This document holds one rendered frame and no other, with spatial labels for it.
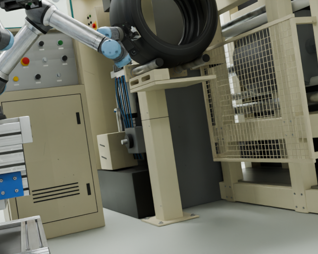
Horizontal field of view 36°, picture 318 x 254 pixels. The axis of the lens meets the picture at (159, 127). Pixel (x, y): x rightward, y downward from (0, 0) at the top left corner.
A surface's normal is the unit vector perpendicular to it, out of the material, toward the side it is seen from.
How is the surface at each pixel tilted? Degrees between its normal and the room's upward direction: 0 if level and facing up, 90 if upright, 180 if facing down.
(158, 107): 90
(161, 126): 90
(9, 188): 90
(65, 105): 90
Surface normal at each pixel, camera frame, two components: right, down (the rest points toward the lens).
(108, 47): -0.12, 0.03
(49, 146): 0.41, -0.06
